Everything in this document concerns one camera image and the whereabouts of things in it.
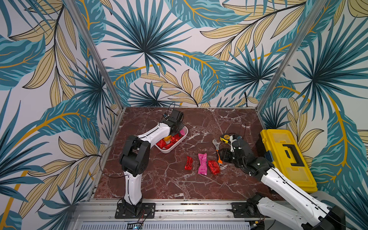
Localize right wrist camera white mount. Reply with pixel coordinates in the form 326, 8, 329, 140
229, 134, 242, 152

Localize small red tea bag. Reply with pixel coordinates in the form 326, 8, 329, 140
185, 156, 194, 170

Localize yellow orange tea bag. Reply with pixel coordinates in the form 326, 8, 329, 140
163, 135, 172, 143

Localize red tea bags in box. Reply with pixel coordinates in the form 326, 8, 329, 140
157, 134, 181, 150

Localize adjustable wrench orange handle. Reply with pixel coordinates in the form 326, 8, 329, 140
212, 139, 223, 168

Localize pink tea bag packet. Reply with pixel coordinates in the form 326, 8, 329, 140
198, 153, 208, 175

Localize white plastic storage box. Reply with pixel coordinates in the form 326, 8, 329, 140
154, 126, 188, 154

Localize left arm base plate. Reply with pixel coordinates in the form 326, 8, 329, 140
115, 202, 156, 219

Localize yellow black tape measure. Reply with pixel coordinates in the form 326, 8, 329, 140
220, 134, 230, 144

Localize yellow black toolbox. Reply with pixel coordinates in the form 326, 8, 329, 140
257, 129, 317, 193

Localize aluminium front rail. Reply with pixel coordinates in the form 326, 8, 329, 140
71, 199, 259, 222

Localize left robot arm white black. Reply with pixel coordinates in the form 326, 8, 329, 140
119, 109, 185, 217

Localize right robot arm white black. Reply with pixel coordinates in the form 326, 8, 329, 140
219, 133, 347, 230

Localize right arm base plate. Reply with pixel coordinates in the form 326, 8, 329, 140
230, 202, 267, 219

